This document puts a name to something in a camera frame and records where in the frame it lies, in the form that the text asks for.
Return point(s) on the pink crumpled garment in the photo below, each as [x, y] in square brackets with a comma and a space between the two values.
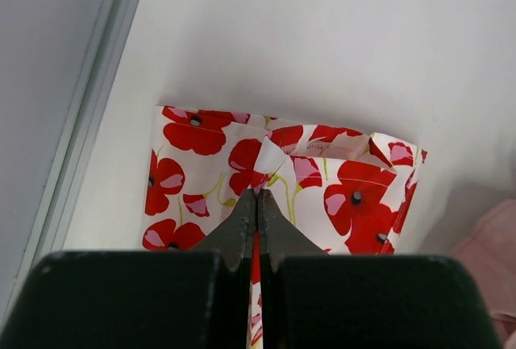
[488, 253]

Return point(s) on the left aluminium frame post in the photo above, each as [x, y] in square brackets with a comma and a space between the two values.
[58, 61]

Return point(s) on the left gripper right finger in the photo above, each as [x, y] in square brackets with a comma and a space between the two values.
[311, 299]

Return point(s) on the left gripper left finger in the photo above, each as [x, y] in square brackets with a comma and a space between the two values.
[198, 298]

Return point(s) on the red poppy print skirt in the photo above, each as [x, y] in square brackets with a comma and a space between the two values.
[348, 192]

